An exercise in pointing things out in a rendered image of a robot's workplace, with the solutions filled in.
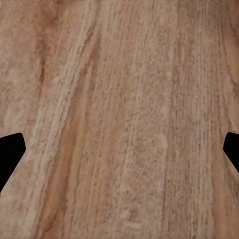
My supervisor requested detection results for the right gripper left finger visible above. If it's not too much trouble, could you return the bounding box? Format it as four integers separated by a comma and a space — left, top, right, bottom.
0, 132, 26, 192

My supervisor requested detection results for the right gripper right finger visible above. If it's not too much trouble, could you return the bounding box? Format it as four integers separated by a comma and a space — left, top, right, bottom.
223, 132, 239, 172

